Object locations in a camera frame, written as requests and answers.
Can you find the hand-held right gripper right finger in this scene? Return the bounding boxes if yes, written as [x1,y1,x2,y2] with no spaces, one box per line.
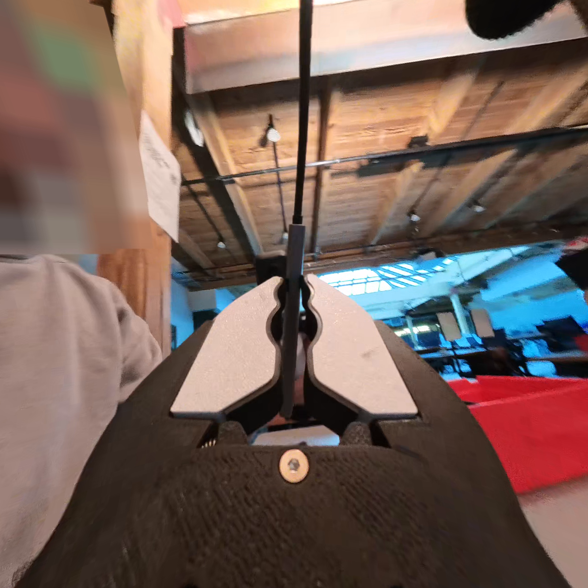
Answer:
[303,274,420,435]

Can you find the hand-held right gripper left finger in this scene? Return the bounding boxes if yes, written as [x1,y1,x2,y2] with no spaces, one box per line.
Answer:
[170,276,285,435]

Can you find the grey USB hub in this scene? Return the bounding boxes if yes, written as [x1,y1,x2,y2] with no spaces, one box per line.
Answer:
[279,224,307,418]

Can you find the red plastic bin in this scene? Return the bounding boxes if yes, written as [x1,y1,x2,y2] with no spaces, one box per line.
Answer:
[447,374,588,494]

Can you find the distant document stand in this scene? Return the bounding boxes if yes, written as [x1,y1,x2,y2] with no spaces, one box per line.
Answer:
[435,311,461,341]
[469,308,496,339]

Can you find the white paper notice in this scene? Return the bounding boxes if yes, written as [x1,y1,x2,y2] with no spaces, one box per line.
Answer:
[138,110,182,243]

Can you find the black pole with disc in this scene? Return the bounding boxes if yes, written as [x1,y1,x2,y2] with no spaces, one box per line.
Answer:
[465,0,572,41]

